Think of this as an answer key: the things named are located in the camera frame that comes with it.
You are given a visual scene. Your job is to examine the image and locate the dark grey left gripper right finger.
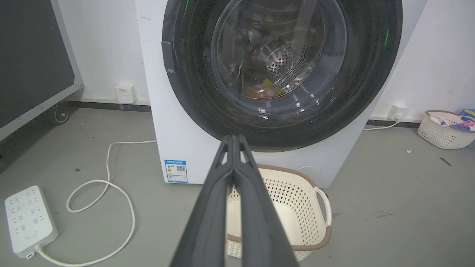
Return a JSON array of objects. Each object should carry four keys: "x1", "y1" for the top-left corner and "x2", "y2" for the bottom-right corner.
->
[{"x1": 233, "y1": 134, "x2": 299, "y2": 267}]

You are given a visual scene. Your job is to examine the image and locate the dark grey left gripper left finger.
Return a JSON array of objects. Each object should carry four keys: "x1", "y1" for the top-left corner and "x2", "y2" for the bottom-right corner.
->
[{"x1": 170, "y1": 135, "x2": 235, "y2": 267}]

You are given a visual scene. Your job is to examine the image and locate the round dark washing machine door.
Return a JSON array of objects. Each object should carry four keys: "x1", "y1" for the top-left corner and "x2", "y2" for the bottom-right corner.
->
[{"x1": 161, "y1": 0, "x2": 403, "y2": 152}]

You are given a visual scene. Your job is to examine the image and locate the white front-load washing machine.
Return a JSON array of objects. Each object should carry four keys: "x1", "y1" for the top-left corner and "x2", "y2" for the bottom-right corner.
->
[{"x1": 135, "y1": 0, "x2": 428, "y2": 189}]

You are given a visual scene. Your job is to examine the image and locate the cream perforated laundry basket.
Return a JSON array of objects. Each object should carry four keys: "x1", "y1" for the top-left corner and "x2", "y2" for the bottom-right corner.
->
[{"x1": 225, "y1": 164, "x2": 332, "y2": 262}]

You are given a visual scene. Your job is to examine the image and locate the blue energy label sticker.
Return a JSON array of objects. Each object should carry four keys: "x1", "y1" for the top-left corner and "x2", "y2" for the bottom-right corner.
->
[{"x1": 164, "y1": 160, "x2": 188, "y2": 183}]

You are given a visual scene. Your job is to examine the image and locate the clothes inside drum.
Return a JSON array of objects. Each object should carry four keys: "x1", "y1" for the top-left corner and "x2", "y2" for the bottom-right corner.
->
[{"x1": 243, "y1": 78, "x2": 284, "y2": 99}]

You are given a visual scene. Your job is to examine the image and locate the white power strip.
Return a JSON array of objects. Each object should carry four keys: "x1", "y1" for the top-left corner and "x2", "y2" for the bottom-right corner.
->
[{"x1": 4, "y1": 185, "x2": 59, "y2": 259}]

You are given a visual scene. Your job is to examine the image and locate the black caster wheel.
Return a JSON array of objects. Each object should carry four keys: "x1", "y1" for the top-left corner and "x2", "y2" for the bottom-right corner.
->
[{"x1": 53, "y1": 107, "x2": 70, "y2": 125}]

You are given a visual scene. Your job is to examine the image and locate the small cream basket with items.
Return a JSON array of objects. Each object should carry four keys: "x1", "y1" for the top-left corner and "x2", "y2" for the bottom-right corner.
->
[{"x1": 417, "y1": 110, "x2": 475, "y2": 149}]

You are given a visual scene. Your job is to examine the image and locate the white power strip cable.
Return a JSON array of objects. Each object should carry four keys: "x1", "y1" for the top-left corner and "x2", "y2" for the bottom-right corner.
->
[{"x1": 36, "y1": 140, "x2": 157, "y2": 267}]

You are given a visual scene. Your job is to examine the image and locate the white wall socket box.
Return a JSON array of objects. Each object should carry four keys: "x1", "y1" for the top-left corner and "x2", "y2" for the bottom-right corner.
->
[{"x1": 115, "y1": 85, "x2": 137, "y2": 104}]

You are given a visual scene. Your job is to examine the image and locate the white cable from wall outlet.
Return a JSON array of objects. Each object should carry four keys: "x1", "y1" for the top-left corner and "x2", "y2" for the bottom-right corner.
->
[{"x1": 363, "y1": 119, "x2": 400, "y2": 131}]

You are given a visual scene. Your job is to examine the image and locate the white wall outlet with plug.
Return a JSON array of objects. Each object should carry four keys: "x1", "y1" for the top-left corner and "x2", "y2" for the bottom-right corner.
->
[{"x1": 388, "y1": 104, "x2": 410, "y2": 121}]

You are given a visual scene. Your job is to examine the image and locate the black panel with metal frame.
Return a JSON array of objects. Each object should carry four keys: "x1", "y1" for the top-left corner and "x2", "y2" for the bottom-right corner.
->
[{"x1": 0, "y1": 0, "x2": 84, "y2": 142}]

